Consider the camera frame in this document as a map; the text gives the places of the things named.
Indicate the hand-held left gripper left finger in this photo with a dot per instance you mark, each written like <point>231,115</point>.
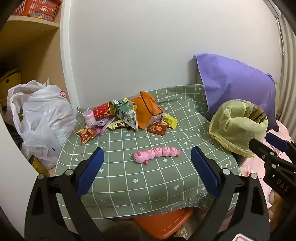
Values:
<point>92,169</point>

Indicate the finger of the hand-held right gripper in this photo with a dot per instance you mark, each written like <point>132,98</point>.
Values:
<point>262,150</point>
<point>277,141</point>

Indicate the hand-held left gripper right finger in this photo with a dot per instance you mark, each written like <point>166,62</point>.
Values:
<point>205,171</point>

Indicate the red gold snack wrapper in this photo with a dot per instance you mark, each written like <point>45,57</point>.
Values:
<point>86,135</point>

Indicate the pink white wrapper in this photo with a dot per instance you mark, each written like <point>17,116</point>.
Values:
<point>101,130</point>

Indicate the purple wrapper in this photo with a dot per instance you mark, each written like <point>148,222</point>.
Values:
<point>101,121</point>

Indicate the small pink bottle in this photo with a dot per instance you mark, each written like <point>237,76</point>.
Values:
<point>89,118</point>

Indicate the brown chocolate wrapper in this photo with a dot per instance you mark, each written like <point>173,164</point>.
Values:
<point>120,125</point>

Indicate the red paper cup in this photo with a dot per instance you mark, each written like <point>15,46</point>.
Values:
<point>103,111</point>

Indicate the yellow snack packet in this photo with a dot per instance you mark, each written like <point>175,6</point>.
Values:
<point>170,120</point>

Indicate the green white milk carton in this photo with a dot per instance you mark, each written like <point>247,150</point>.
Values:
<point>126,115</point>

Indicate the red brown snack wrapper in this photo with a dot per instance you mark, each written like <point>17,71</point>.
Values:
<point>157,128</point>

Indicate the yellow white snack wrapper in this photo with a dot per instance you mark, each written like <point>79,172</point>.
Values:
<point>128,102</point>

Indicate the orange bag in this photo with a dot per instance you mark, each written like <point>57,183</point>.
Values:
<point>145,106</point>

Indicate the person's right hand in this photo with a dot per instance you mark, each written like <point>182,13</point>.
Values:
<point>275,200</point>

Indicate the pink floral bedsheet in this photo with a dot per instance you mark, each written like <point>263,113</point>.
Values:
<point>249,164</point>

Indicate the green checked tablecloth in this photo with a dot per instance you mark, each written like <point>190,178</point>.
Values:
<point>138,185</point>

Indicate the pink caterpillar toy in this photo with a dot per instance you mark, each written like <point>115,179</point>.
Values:
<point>157,153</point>

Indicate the yellow can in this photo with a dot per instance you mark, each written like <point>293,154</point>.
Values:
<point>38,165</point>

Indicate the orange plastic stool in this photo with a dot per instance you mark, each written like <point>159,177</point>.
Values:
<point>161,222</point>

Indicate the striped curtain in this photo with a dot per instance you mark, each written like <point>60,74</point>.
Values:
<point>289,69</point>

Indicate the white plastic bag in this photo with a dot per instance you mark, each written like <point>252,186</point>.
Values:
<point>41,115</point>

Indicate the purple pillow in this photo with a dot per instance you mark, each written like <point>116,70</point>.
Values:
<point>231,81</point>

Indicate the white air conditioner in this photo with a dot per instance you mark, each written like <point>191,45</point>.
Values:
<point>275,7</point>

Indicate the wooden shelf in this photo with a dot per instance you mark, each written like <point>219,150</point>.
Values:
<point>34,46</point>

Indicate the red plastic basket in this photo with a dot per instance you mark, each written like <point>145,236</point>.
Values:
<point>34,9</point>

